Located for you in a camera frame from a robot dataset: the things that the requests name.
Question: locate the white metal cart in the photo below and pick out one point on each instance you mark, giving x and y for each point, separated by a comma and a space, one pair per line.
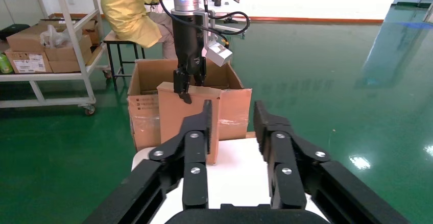
83, 70

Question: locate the black cylinder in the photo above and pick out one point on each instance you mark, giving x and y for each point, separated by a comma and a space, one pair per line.
218, 0

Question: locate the black case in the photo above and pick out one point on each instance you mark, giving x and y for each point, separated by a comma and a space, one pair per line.
13, 31

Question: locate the large open cardboard box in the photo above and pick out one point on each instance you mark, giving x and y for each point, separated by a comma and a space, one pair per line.
236, 114

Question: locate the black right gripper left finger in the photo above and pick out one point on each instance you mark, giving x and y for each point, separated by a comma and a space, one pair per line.
194, 148

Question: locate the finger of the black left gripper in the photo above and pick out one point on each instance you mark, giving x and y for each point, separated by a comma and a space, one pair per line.
181, 82
201, 78

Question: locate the person in yellow coat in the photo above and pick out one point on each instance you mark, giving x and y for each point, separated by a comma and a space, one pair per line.
125, 9

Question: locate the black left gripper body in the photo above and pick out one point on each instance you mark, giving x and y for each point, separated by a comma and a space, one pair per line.
187, 40

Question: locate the cardboard box with shipping label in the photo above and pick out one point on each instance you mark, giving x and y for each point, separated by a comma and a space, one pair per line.
28, 63

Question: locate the brown cardboard box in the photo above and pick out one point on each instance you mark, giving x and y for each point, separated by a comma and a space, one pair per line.
91, 33
66, 66
23, 40
50, 22
67, 51

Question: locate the wooden plank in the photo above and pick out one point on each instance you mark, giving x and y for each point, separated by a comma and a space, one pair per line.
250, 135

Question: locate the small cardboard box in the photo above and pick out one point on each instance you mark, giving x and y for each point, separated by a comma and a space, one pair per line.
172, 121

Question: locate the black metal stool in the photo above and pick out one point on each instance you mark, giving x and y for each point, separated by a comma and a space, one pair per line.
115, 41

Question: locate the white plastic bag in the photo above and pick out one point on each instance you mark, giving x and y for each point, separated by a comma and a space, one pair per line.
54, 36

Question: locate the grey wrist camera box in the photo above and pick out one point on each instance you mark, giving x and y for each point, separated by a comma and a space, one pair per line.
218, 55

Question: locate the green bottle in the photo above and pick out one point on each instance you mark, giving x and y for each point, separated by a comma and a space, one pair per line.
5, 63

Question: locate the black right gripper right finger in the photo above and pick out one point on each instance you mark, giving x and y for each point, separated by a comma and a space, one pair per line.
280, 155

